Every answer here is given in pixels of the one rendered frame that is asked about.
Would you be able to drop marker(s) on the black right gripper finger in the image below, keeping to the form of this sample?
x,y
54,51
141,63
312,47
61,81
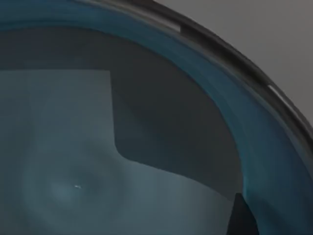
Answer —
x,y
242,220

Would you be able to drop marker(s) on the blue bowl with dark rim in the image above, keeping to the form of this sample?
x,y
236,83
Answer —
x,y
210,83

